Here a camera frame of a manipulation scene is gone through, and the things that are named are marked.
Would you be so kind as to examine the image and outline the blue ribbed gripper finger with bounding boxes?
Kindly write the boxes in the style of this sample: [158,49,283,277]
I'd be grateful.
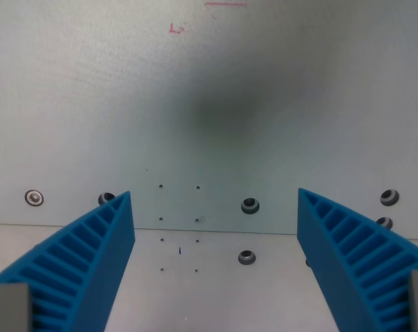
[0,190,136,332]
[296,187,418,332]

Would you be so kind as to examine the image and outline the silver hex socket screw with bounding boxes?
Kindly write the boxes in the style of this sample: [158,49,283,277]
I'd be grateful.
[24,189,45,207]

